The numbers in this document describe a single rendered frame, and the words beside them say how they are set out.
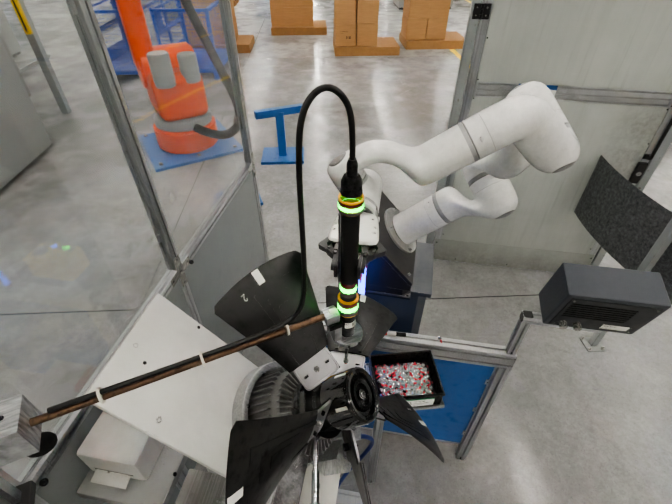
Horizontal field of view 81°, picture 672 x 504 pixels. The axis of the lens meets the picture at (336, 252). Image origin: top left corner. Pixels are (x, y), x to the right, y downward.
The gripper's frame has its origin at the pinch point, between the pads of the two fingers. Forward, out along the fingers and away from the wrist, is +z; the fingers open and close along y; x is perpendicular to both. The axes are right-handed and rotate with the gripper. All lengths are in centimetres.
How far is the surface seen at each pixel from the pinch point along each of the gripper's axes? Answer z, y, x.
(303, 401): 12.3, 7.6, -30.3
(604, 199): -158, -126, -72
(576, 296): -29, -59, -28
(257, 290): 0.9, 18.9, -8.9
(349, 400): 13.3, -2.6, -25.0
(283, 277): -3.6, 14.5, -8.8
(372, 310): -20.2, -4.8, -34.5
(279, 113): -321, 113, -100
